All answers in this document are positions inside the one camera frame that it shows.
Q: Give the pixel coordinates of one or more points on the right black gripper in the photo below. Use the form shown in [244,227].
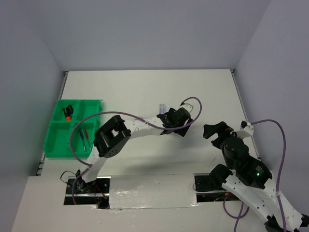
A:
[221,128]

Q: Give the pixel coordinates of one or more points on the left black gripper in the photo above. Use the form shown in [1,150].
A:
[181,131]

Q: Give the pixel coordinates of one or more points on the clear glue bottle blue cap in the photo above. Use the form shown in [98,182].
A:
[162,108]

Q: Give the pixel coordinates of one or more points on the orange-capped black highlighter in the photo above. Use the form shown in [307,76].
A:
[66,114]

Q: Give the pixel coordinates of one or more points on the red gel pen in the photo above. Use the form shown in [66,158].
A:
[87,138]

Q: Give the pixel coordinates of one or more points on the blue-capped black highlighter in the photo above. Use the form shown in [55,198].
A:
[70,110]

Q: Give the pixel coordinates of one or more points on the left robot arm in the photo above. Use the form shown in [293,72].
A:
[110,138]

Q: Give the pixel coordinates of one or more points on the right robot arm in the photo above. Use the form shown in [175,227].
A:
[250,180]

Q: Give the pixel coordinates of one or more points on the green four-compartment plastic bin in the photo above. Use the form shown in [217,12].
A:
[57,141]

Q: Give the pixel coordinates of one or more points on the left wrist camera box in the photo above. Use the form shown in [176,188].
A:
[188,107]

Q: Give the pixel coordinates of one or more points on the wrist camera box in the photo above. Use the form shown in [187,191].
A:
[188,107]
[246,130]

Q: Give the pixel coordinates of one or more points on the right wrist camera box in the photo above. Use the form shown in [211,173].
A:
[246,130]

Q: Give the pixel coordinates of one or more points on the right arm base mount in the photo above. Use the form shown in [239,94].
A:
[208,191]

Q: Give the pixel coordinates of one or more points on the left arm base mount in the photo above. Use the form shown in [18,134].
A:
[97,195]

